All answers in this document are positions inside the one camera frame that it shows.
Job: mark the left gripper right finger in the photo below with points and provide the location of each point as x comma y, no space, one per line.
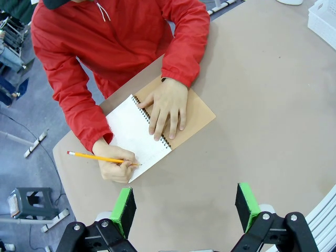
248,207

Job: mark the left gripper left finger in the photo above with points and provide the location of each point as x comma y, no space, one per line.
123,210

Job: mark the yellow pencil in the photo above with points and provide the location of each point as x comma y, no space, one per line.
92,156

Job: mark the brown spiral notebook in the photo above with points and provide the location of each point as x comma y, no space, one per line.
131,131

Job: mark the person's left forearm red sleeve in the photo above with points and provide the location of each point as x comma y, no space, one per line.
183,52

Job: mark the person's right forearm red sleeve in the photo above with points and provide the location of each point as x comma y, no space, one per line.
78,113

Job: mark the person's right hand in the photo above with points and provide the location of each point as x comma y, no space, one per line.
115,169

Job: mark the person's left hand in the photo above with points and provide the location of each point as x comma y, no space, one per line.
168,105

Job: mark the white table leg foot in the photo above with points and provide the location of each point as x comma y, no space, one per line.
35,143
220,7
55,219

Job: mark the grey plastic stool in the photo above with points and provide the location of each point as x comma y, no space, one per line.
34,202

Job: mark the person in red hoodie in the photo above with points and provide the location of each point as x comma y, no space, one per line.
118,39

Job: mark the white plastic basket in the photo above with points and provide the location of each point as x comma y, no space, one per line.
323,23

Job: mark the grey metal shelf rack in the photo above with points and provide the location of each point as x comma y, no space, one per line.
11,34

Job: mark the black cap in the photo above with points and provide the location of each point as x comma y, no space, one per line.
55,4

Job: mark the grey aluminium frame profile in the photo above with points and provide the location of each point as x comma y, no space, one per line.
323,220

